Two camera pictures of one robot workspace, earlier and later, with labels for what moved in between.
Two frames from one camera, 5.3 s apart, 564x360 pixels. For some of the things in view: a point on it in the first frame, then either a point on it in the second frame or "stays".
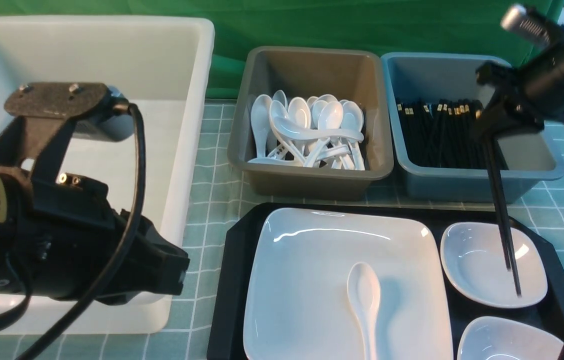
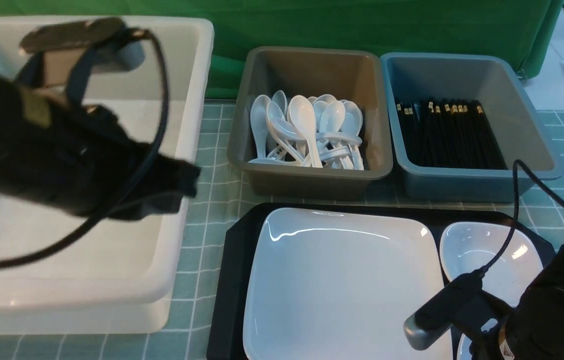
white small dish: (474, 262) stays
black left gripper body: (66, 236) → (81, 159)
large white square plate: (298, 305) stays
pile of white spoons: (321, 132) stays
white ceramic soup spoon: (364, 288) → (302, 114)
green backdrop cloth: (491, 29) stays
